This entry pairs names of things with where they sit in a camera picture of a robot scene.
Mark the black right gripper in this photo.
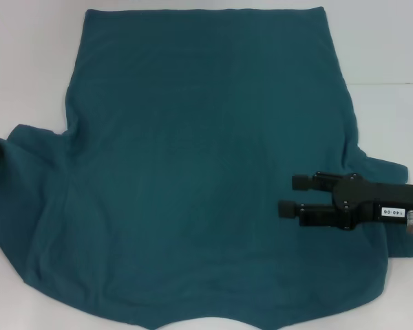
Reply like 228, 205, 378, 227
277, 170, 413, 231

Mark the blue teal shirt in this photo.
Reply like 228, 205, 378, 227
0, 5, 413, 330

